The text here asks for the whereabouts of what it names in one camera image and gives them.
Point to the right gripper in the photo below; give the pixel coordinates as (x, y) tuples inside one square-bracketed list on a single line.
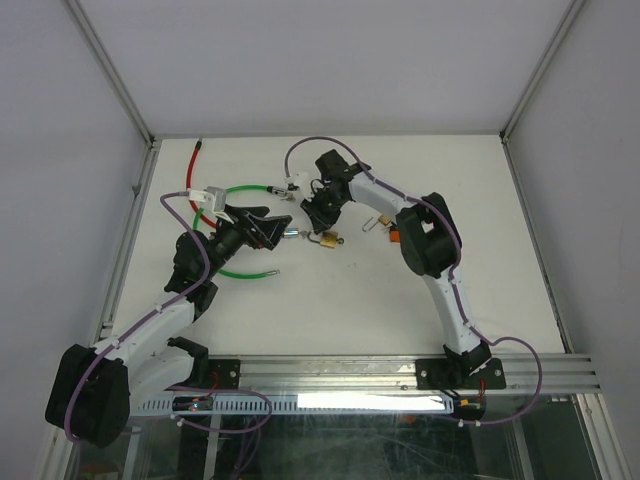
[(320, 220)]

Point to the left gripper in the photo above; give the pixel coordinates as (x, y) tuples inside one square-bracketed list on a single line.
[(267, 229)]

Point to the large brass padlock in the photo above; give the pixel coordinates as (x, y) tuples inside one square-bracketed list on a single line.
[(326, 239)]

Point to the orange black padlock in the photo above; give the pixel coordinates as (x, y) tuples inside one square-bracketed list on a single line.
[(393, 234)]

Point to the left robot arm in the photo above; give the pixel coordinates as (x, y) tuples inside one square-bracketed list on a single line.
[(97, 388)]

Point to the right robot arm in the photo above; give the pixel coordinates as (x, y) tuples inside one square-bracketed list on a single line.
[(430, 246)]

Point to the small brass padlock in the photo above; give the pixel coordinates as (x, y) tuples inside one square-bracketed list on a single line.
[(372, 222)]

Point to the green cable lock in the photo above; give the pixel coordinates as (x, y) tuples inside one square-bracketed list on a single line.
[(273, 190)]

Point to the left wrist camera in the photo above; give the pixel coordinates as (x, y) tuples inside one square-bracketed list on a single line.
[(211, 200)]

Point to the red cable lock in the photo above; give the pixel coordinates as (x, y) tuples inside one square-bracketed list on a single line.
[(198, 215)]

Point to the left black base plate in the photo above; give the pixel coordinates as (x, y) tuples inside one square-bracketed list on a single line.
[(220, 373)]

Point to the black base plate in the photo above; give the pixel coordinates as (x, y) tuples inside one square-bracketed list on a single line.
[(444, 374), (220, 373)]

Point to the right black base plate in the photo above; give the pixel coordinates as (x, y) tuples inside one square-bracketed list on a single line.
[(444, 374)]

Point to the white slotted cable duct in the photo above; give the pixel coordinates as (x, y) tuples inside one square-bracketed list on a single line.
[(169, 403)]

